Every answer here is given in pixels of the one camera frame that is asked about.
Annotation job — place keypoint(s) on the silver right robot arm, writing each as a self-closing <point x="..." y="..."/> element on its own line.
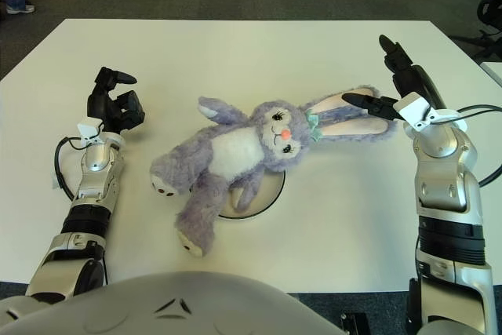
<point x="443" y="174"/>

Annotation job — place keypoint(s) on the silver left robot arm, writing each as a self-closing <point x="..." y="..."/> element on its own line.
<point x="98" y="178"/>

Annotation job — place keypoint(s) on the black office chair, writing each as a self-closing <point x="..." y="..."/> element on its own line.
<point x="488" y="9"/>

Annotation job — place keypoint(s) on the white neighbouring table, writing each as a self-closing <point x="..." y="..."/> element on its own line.
<point x="495" y="70"/>

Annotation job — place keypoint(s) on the black device under table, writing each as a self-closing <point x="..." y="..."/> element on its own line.
<point x="355" y="324"/>

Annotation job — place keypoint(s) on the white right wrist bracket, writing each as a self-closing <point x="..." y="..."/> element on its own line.
<point x="412" y="109"/>

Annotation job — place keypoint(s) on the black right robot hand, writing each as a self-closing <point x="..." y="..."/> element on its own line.
<point x="412" y="80"/>

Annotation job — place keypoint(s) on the purple plush bunny doll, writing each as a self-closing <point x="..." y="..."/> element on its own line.
<point x="235" y="146"/>

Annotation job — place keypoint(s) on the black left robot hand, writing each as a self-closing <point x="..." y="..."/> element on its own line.
<point x="102" y="107"/>

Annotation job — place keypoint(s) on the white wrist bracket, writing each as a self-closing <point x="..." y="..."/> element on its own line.
<point x="88" y="127"/>
<point x="412" y="109"/>

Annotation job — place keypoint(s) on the silver robot torso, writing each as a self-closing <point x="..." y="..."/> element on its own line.
<point x="176" y="311"/>

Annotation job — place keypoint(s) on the white plate black rim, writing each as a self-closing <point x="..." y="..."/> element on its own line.
<point x="270" y="194"/>

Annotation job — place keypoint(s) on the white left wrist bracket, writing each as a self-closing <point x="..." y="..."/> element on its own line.
<point x="88" y="127"/>

